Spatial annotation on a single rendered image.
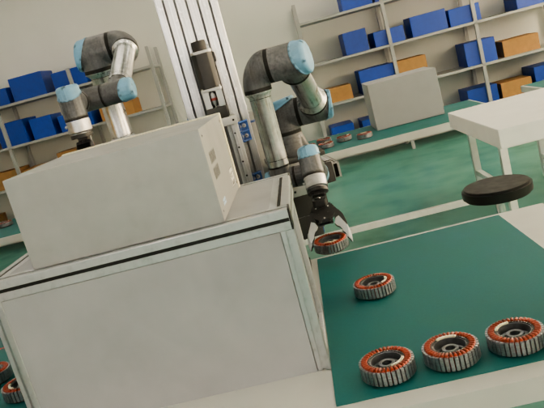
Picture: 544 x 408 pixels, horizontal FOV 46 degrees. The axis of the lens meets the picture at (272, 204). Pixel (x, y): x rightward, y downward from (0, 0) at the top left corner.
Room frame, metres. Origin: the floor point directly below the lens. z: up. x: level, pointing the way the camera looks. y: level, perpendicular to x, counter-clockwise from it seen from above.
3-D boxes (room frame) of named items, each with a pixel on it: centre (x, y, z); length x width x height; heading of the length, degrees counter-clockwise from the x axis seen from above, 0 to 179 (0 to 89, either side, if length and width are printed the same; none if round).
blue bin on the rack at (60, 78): (8.29, 1.94, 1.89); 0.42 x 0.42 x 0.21; 83
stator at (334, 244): (1.98, -0.15, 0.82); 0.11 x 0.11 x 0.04
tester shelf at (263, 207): (1.54, 0.29, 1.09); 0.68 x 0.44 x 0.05; 85
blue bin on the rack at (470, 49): (7.88, -2.86, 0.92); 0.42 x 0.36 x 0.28; 175
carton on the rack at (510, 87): (7.86, -3.20, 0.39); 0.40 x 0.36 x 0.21; 174
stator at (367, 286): (1.65, -0.21, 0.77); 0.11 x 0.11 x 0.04
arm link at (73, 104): (2.10, 0.53, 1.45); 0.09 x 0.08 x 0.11; 176
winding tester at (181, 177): (1.54, 0.30, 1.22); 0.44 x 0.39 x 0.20; 85
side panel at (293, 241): (1.44, -0.03, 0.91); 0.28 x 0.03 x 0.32; 175
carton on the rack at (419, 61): (7.96, -2.05, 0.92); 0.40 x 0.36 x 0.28; 175
